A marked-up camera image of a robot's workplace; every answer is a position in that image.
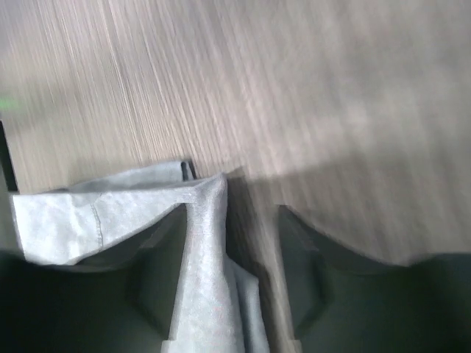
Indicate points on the grey long sleeve shirt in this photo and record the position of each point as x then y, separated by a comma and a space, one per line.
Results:
218, 305

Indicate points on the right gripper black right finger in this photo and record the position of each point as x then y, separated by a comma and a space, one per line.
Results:
344, 301

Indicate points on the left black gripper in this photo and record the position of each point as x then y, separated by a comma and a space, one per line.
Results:
6, 162

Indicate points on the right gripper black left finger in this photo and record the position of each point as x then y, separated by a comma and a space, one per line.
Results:
118, 300

